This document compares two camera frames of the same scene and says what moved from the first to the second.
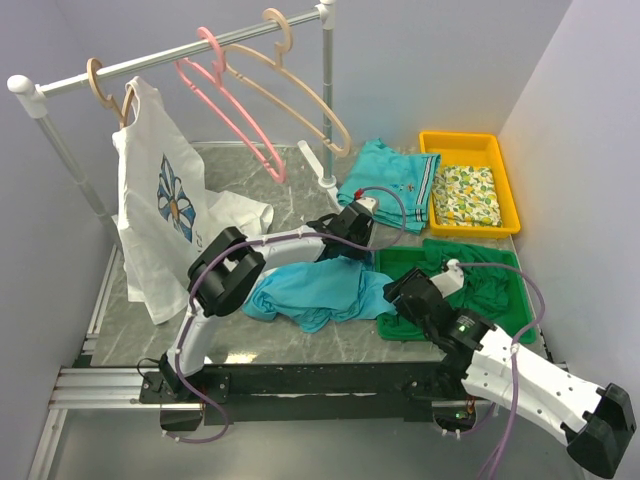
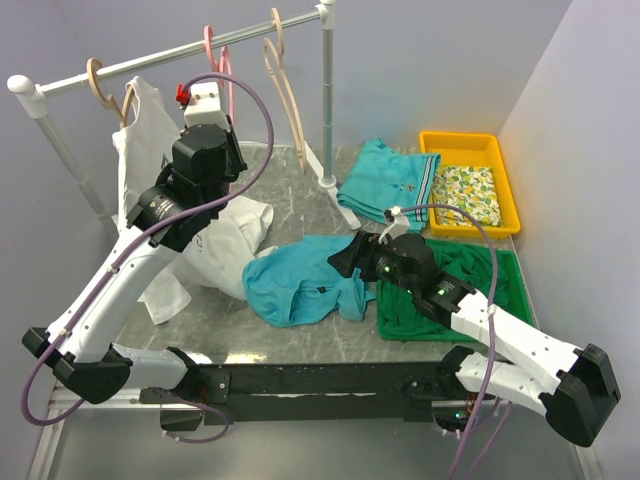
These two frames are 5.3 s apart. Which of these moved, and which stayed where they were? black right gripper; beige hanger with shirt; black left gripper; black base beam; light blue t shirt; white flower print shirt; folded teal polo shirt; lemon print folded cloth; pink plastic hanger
Moved: black left gripper; light blue t shirt; black right gripper; pink plastic hanger
Stayed: lemon print folded cloth; black base beam; folded teal polo shirt; beige hanger with shirt; white flower print shirt
